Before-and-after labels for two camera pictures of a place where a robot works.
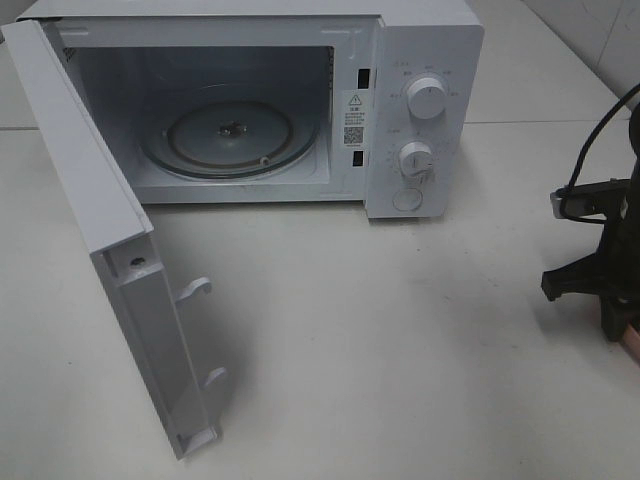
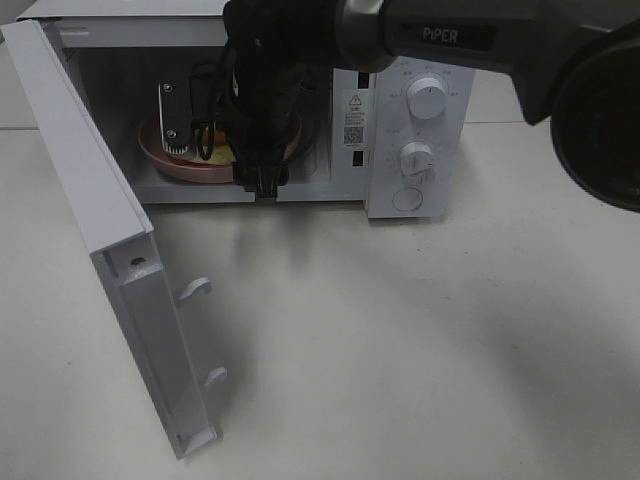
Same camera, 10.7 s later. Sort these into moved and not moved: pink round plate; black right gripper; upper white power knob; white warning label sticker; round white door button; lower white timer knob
Moved: pink round plate; black right gripper
Not moved: white warning label sticker; lower white timer knob; upper white power knob; round white door button
